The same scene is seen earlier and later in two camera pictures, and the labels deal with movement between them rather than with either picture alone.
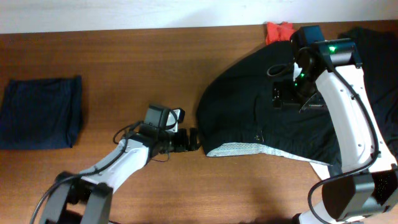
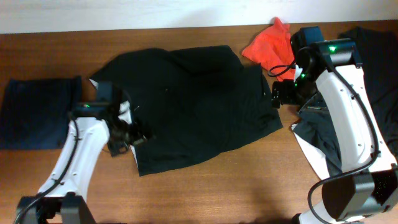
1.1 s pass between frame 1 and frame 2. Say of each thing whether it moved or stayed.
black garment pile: stayed
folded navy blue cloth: stayed
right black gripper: stayed
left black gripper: moved
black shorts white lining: moved
